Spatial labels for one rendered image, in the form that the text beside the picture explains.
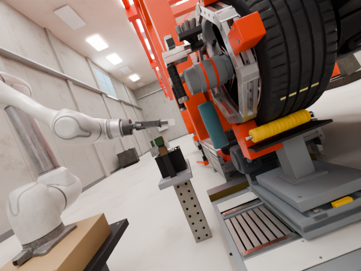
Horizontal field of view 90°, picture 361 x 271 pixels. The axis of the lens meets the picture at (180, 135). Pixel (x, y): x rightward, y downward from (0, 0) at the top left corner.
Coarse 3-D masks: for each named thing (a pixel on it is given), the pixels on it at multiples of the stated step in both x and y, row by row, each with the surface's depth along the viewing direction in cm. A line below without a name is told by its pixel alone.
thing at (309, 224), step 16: (256, 192) 110; (272, 192) 99; (272, 208) 92; (288, 208) 81; (320, 208) 70; (336, 208) 67; (352, 208) 67; (288, 224) 79; (304, 224) 68; (320, 224) 68; (336, 224) 68
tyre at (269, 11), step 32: (224, 0) 70; (256, 0) 56; (288, 0) 55; (320, 0) 55; (288, 32) 55; (320, 32) 56; (288, 64) 59; (320, 64) 60; (288, 96) 65; (320, 96) 72
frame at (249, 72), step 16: (208, 16) 69; (224, 16) 61; (224, 32) 62; (240, 64) 61; (256, 64) 61; (240, 80) 64; (256, 80) 64; (224, 96) 110; (240, 96) 70; (256, 96) 69; (224, 112) 102; (240, 112) 76; (256, 112) 75
